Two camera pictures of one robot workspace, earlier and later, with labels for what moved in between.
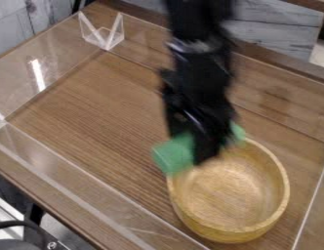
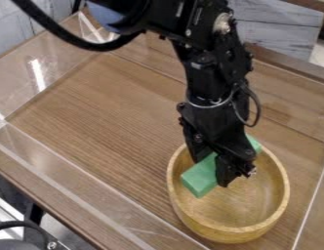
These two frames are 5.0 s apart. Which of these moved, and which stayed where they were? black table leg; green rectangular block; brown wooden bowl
Moved: green rectangular block
Stayed: black table leg; brown wooden bowl
